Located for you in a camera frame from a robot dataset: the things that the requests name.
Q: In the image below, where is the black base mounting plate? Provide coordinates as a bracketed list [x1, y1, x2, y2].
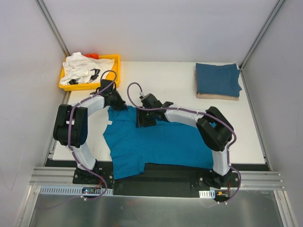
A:
[45, 160, 247, 198]

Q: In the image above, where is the right slotted cable duct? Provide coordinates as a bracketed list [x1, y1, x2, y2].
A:
[199, 190, 215, 199]

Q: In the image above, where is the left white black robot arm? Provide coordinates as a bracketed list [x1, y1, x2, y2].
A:
[53, 79, 128, 184]

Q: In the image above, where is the slotted cable duct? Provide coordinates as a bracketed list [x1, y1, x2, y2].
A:
[40, 185, 114, 196]
[199, 190, 215, 199]

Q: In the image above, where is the left aluminium frame post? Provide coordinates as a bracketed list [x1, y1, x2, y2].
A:
[35, 0, 70, 57]

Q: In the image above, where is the left slotted cable duct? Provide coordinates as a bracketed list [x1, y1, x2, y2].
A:
[40, 185, 114, 196]

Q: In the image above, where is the right aluminium frame post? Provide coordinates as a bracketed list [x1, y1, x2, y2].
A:
[240, 0, 286, 71]

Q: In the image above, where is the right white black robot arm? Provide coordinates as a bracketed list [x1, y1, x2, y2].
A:
[136, 92, 236, 189]

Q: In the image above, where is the aluminium frame post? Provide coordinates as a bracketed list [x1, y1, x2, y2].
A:
[35, 0, 70, 57]
[240, 0, 286, 71]

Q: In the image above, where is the white printed t-shirt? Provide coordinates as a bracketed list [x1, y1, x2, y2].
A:
[59, 52, 115, 86]

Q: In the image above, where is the teal blue t-shirt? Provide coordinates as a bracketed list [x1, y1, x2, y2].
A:
[103, 106, 213, 180]

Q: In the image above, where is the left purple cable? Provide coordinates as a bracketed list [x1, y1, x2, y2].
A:
[67, 70, 118, 202]

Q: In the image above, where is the folded dark blue t-shirt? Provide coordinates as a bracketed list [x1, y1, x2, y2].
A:
[195, 62, 242, 97]

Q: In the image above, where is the aluminium extrusion rail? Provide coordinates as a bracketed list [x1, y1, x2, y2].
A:
[30, 164, 286, 191]

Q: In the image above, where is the orange garment in bin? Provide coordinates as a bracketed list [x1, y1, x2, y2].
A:
[84, 53, 99, 59]

